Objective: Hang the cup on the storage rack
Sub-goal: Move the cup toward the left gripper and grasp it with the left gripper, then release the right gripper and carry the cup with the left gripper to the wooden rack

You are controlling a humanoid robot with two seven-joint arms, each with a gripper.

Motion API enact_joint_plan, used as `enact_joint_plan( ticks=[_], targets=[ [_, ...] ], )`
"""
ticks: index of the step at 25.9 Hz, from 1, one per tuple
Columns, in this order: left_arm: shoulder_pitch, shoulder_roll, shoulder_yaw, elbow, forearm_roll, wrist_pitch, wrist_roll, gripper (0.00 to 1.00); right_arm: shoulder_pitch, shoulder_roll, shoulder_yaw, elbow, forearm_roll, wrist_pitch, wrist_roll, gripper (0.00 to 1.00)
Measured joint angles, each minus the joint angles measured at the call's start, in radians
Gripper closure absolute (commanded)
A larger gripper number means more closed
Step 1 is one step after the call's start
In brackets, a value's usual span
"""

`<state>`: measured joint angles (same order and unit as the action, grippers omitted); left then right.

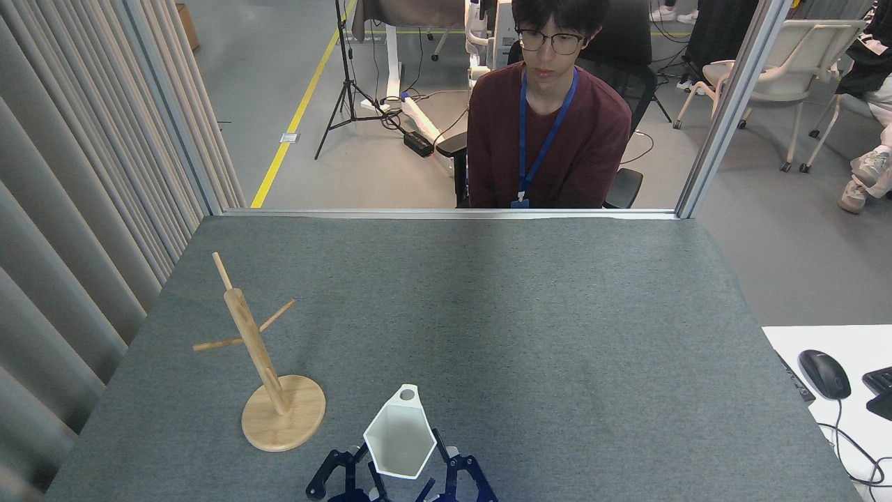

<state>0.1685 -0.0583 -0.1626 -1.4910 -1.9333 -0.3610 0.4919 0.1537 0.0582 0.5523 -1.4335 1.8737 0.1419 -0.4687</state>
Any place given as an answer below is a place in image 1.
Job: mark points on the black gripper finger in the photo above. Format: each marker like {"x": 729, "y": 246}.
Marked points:
{"x": 463, "y": 481}
{"x": 341, "y": 474}

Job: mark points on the white angular cup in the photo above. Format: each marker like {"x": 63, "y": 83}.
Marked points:
{"x": 399, "y": 443}

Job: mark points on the wooden cup rack stand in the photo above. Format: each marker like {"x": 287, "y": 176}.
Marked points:
{"x": 272, "y": 390}

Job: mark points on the silver floor socket plate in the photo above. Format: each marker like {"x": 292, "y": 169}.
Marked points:
{"x": 289, "y": 138}

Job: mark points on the black label strip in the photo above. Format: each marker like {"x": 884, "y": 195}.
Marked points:
{"x": 796, "y": 378}

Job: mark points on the person across table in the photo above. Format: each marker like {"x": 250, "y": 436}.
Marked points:
{"x": 543, "y": 139}

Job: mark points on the black computer mouse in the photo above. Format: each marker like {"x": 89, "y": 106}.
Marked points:
{"x": 824, "y": 374}

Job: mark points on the beige pleated curtain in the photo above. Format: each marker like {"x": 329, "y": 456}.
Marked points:
{"x": 77, "y": 174}

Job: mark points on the white stand on wheels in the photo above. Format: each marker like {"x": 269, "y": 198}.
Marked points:
{"x": 394, "y": 70}

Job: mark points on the white side table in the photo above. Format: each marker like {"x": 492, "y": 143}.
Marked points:
{"x": 864, "y": 341}

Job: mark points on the black keyboard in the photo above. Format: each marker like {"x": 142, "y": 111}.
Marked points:
{"x": 881, "y": 390}

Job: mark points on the white machine column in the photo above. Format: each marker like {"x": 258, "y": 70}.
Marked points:
{"x": 484, "y": 49}

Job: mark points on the black-rimmed glasses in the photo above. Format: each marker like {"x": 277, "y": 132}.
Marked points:
{"x": 550, "y": 42}

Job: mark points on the brown cardboard box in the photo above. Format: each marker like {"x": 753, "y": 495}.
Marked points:
{"x": 187, "y": 26}

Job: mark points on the seated person in pale trousers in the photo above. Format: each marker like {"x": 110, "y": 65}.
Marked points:
{"x": 871, "y": 167}

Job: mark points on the white plastic chair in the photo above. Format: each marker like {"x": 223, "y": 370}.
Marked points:
{"x": 801, "y": 63}

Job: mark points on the silver frame crossbar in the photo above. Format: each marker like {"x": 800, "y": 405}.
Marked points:
{"x": 418, "y": 212}

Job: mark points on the black camera tripod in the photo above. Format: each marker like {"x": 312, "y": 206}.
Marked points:
{"x": 346, "y": 84}

